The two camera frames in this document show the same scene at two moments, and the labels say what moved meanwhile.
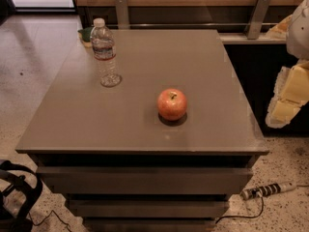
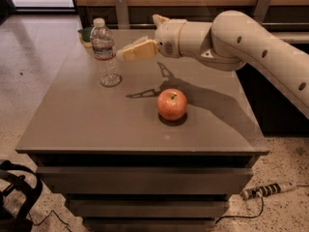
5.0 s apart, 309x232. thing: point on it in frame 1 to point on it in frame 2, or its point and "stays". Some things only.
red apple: [172, 103] stays
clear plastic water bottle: [104, 53] stays
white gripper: [298, 38] to [167, 38]
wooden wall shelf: [182, 7] stays
